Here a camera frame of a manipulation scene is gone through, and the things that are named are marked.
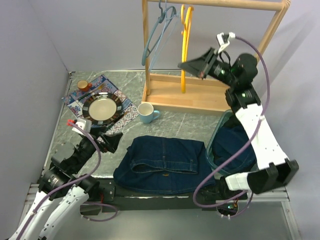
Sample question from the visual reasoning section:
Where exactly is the dark handled knife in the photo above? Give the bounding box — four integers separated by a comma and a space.
106, 111, 128, 131

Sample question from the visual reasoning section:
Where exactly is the purple cable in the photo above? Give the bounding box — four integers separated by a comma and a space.
14, 124, 119, 240
192, 36, 272, 218

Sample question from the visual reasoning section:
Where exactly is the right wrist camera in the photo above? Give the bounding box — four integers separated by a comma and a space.
216, 32, 236, 54

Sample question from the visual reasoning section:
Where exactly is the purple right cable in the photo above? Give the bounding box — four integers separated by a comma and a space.
192, 36, 272, 218

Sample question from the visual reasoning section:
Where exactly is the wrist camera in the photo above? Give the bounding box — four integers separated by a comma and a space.
216, 32, 236, 54
67, 118, 92, 134

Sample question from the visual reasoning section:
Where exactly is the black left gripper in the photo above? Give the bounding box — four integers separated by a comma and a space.
71, 125, 123, 173

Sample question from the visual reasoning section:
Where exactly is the striped rim dinner plate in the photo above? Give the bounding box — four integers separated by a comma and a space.
82, 92, 123, 126

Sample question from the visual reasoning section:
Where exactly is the blue patterned placemat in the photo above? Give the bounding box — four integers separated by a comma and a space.
63, 75, 138, 135

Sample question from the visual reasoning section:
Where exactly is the orange small cup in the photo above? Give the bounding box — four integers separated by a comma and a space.
77, 80, 92, 93

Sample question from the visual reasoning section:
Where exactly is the teal plastic hanger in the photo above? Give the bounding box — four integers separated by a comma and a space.
141, 0, 177, 67

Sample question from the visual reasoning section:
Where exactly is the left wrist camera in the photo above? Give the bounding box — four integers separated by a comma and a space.
67, 118, 92, 134

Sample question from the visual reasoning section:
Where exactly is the wooden clothes rack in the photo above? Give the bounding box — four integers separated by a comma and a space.
141, 0, 291, 114

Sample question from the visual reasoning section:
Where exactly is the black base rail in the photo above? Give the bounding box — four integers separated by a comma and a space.
49, 176, 253, 217

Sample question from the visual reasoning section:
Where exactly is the light blue wire hanger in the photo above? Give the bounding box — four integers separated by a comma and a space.
146, 0, 181, 73

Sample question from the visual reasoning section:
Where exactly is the dark denim skirt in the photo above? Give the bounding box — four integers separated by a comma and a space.
113, 135, 212, 195

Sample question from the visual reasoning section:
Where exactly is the green handled fork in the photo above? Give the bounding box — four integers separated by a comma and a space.
77, 83, 105, 101

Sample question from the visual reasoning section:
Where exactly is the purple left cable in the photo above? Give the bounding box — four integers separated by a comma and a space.
14, 124, 119, 240

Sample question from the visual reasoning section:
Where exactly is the yellow plastic hanger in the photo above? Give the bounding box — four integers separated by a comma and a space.
179, 4, 195, 94

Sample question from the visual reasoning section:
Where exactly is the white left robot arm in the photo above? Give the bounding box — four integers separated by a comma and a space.
11, 130, 123, 240

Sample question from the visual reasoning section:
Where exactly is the teal plastic basket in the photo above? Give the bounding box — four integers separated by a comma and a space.
204, 109, 258, 176

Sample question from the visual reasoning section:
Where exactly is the light blue mug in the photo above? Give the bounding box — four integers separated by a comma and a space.
137, 102, 160, 124

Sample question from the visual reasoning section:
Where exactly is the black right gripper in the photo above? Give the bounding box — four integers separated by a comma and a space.
178, 48, 238, 89

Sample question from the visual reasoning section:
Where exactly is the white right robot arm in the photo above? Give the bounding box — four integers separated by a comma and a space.
178, 48, 299, 200

